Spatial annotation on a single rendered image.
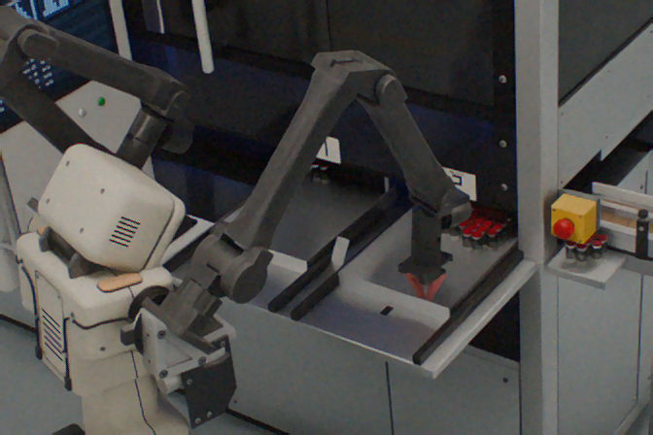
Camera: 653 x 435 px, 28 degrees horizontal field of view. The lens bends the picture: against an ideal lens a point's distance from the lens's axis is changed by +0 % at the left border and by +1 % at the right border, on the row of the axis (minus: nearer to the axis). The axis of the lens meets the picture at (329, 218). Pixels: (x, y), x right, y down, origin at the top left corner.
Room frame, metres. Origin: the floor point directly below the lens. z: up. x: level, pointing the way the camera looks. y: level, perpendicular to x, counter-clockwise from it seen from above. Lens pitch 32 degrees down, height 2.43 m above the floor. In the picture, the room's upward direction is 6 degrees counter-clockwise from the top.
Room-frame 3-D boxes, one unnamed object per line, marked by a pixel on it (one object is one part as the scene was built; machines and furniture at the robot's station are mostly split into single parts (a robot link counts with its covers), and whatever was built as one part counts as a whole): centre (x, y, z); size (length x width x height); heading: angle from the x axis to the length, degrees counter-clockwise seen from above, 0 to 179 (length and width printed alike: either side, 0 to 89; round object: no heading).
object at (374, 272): (2.26, -0.21, 0.90); 0.34 x 0.26 x 0.04; 141
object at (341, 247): (2.24, 0.02, 0.91); 0.14 x 0.03 x 0.06; 141
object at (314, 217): (2.47, 0.05, 0.90); 0.34 x 0.26 x 0.04; 141
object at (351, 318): (2.31, -0.04, 0.87); 0.70 x 0.48 x 0.02; 51
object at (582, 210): (2.20, -0.48, 0.99); 0.08 x 0.07 x 0.07; 141
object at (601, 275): (2.22, -0.52, 0.87); 0.14 x 0.13 x 0.02; 141
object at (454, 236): (2.33, -0.27, 0.90); 0.18 x 0.02 x 0.05; 51
